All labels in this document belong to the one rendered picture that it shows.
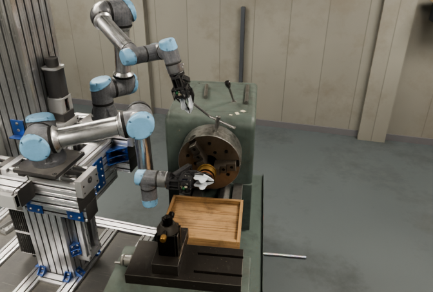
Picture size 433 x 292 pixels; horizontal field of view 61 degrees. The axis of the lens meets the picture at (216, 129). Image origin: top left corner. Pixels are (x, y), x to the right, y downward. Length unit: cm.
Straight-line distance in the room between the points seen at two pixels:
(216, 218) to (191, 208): 15
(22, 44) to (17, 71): 13
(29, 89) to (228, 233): 113
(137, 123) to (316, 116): 334
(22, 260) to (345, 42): 360
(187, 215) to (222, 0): 304
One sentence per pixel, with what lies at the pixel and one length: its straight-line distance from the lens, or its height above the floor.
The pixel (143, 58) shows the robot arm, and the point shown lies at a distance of 170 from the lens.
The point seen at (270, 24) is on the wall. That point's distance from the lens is 436.
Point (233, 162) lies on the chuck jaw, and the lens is 181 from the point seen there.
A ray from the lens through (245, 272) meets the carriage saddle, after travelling 154.
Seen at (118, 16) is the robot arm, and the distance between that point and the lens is 201.
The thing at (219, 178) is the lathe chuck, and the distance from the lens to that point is 190.
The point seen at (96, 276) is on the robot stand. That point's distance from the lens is 259.
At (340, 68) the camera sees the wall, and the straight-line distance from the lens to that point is 445.
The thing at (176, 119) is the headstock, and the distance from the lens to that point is 196.
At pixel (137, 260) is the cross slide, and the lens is 154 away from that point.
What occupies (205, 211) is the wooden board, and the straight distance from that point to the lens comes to 186.
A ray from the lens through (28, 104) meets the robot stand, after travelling 200.
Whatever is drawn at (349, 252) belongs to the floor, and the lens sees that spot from 309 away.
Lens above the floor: 206
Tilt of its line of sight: 27 degrees down
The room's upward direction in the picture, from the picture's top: straight up
